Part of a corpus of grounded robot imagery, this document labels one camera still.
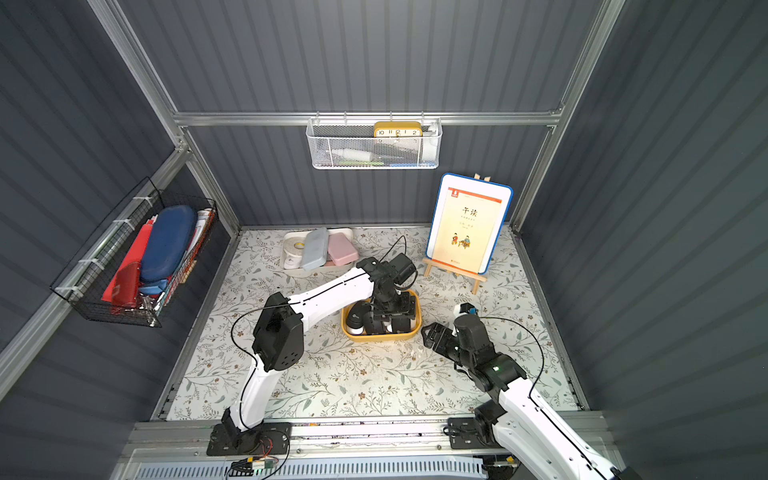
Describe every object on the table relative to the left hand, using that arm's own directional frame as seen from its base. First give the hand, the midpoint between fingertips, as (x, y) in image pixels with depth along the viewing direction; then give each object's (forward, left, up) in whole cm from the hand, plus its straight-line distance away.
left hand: (410, 322), depth 86 cm
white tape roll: (+32, +41, -4) cm, 52 cm away
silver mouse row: (0, +17, -6) cm, 18 cm away
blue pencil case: (+11, +62, +24) cm, 67 cm away
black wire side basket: (0, +62, +25) cm, 67 cm away
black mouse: (0, +3, -2) cm, 4 cm away
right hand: (-5, -7, +3) cm, 9 cm away
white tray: (+41, +22, -6) cm, 47 cm away
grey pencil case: (+30, +32, -2) cm, 44 cm away
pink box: (+29, +23, -2) cm, 37 cm away
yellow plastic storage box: (-1, +7, -6) cm, 10 cm away
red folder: (+7, +68, +23) cm, 72 cm away
